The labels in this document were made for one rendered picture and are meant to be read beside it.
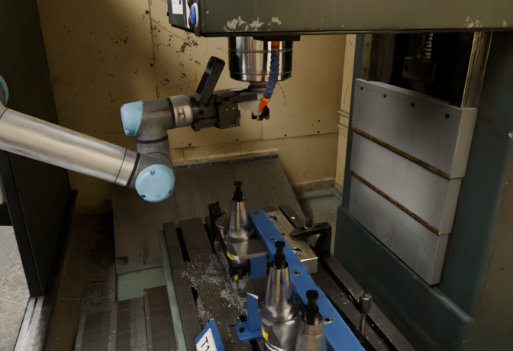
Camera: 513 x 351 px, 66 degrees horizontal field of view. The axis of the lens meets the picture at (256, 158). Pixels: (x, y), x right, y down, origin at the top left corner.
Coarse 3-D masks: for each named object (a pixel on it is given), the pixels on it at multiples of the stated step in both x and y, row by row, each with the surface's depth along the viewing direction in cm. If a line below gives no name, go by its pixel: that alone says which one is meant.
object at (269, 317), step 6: (264, 294) 61; (294, 294) 61; (258, 300) 60; (294, 300) 61; (258, 306) 60; (264, 306) 59; (294, 306) 59; (258, 312) 60; (264, 312) 57; (270, 312) 57; (282, 312) 57; (288, 312) 57; (294, 312) 57; (264, 318) 58; (270, 318) 57; (276, 318) 57; (282, 318) 57; (288, 318) 57; (294, 318) 59; (264, 324) 58; (270, 324) 58
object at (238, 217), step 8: (232, 200) 76; (232, 208) 76; (240, 208) 76; (232, 216) 76; (240, 216) 76; (232, 224) 77; (240, 224) 76; (248, 224) 78; (232, 232) 77; (240, 232) 77; (248, 232) 78
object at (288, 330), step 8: (296, 320) 57; (272, 328) 56; (280, 328) 56; (288, 328) 56; (296, 328) 56; (272, 336) 55; (280, 336) 54; (288, 336) 54; (296, 336) 54; (272, 344) 53; (280, 344) 53; (288, 344) 53
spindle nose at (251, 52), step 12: (240, 48) 91; (252, 48) 90; (264, 48) 89; (288, 48) 92; (228, 60) 97; (240, 60) 92; (252, 60) 91; (264, 60) 90; (288, 60) 94; (240, 72) 93; (252, 72) 92; (264, 72) 91; (288, 72) 95
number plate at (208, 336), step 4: (208, 332) 89; (204, 336) 90; (208, 336) 89; (212, 336) 88; (200, 340) 90; (204, 340) 89; (208, 340) 88; (212, 340) 87; (200, 344) 89; (204, 344) 88; (208, 344) 87; (212, 344) 86; (200, 348) 89; (204, 348) 88; (208, 348) 86; (212, 348) 85
